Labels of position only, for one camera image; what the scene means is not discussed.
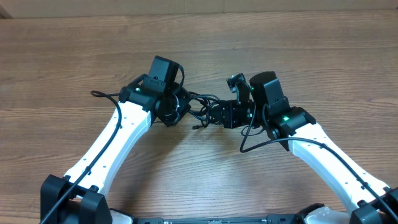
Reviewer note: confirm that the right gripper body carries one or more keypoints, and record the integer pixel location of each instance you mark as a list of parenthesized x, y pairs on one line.
[(238, 116)]

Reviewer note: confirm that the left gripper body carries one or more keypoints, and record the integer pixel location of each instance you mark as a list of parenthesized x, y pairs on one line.
[(177, 104)]

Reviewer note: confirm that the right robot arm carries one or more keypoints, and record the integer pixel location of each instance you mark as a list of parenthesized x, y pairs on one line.
[(261, 103)]

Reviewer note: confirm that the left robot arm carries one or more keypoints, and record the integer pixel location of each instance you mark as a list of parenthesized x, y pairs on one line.
[(80, 195)]

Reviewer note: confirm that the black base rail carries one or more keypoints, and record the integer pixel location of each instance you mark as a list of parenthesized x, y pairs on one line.
[(269, 219)]

